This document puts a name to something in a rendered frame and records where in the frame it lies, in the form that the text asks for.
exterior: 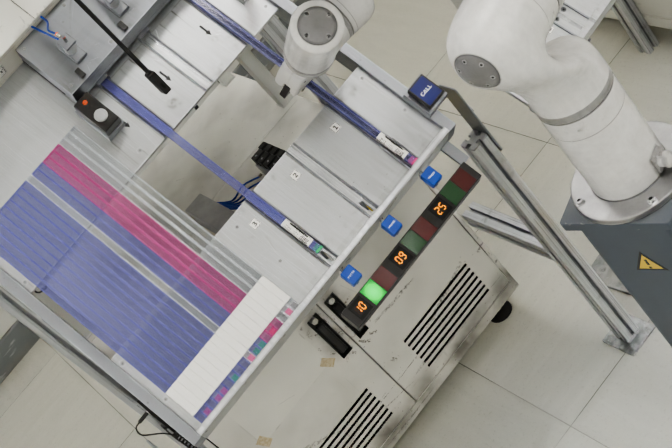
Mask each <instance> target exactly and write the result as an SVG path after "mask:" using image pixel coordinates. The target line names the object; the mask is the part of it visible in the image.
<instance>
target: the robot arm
mask: <svg viewBox="0 0 672 448"><path fill-rule="evenodd" d="M564 1H565V0H463V1H462V3H461V5H460V7H459V8H458V10H457V12H456V14H455V16H454V19H453V21H452V23H451V26H450V28H449V32H448V36H447V43H446V47H447V54H448V57H449V60H450V63H451V65H452V67H453V69H454V71H455V72H456V74H457V75H458V76H459V77H460V78H461V80H463V81H464V82H465V83H467V84H468V85H470V86H473V87H475V88H479V89H485V90H496V91H508V92H514V93H516V94H518V95H520V96H521V97H522V98H524V99H525V100H526V101H527V103H528V104H529V105H530V107H531V108H532V109H533V111H534V112H535V113H536V115H537V116H538V117H539V119H540V120H541V121H542V123H543V124H544V125H545V127H546V128H547V129H548V131H549V132H550V133H551V135H552V136H553V137H554V139H555V140H556V141H557V143H558V144H559V146H560V147H561V148H562V150H563V151H564V152H565V154H566V155H567V156H568V158H569V159H570V160H571V162H572V163H573V164H574V166H575V167H576V170H575V172H574V175H573V178H572V181H571V198H572V201H573V203H574V205H575V207H576V208H577V210H578V211H579V212H580V213H581V214H582V215H583V216H584V217H585V218H586V219H588V220H590V221H592V222H595V223H599V224H603V225H618V224H624V223H629V222H633V221H635V220H638V219H641V218H643V217H645V216H647V215H649V214H651V213H653V212H654V211H656V210H657V209H659V208H660V207H662V206H663V205H664V204H665V203H666V202H668V201H669V200H670V199H671V198H672V124H669V123H667V122H662V121H646V120H645V119H644V117H643V116H642V115H641V113H640V112H639V110H638V109H637V107H636V106H635V104H634V103H633V101H632V100H631V98H630V97H629V95H628V94H627V92H626V91H625V89H624V88H623V86H622V85H621V83H620V82H619V80H618V79H617V77H616V76H615V74H614V73H613V71H612V70H611V68H610V67H609V65H608V64H607V62H606V61H605V59H604V58H603V57H602V55H601V54H600V52H599V51H598V50H597V49H596V48H595V47H594V46H593V45H592V44H591V43H590V42H589V41H587V40H586V39H584V38H581V37H579V36H574V35H566V36H560V37H557V38H555V39H553V40H550V41H548V42H547V43H546V38H547V35H548V33H549V31H550V29H551V27H552V25H553V23H554V21H555V19H556V17H557V15H558V13H559V11H560V9H561V7H562V5H563V3H564ZM374 10H375V5H374V0H311V1H307V2H305V3H303V4H301V5H300V6H299V7H297V8H296V10H295V11H294V12H293V14H292V16H291V19H290V23H289V27H288V31H287V36H286V40H285V44H284V49H283V55H284V62H283V63H282V65H281V67H280V69H279V70H278V73H277V75H276V78H275V82H276V83H277V84H278V85H280V86H283V84H285V85H284V87H283V89H282V90H281V92H280V94H279V95H281V96H282V97H283V98H284V99H285V98H286V97H287V96H288V95H289V94H290V93H291V94H292V95H293V96H297V95H298V94H299V93H300V92H301V91H302V92H303V91H304V90H305V87H306V85H307V84H308V83H309V82H310V81H311V80H313V78H315V77H319V76H321V75H323V74H325V73H326V72H327V71H328V70H329V69H330V67H331V66H332V64H333V62H334V61H335V58H336V54H337V53H338V51H339V50H340V48H341V47H342V46H343V45H344V44H345V43H346V42H347V41H348V40H349V39H350V38H351V37H352V36H353V35H354V34H355V33H356V32H357V31H358V30H359V29H360V28H361V27H362V26H363V25H365V24H366V22H367V21H368V20H369V19H370V18H371V17H372V15H373V13H374Z"/></svg>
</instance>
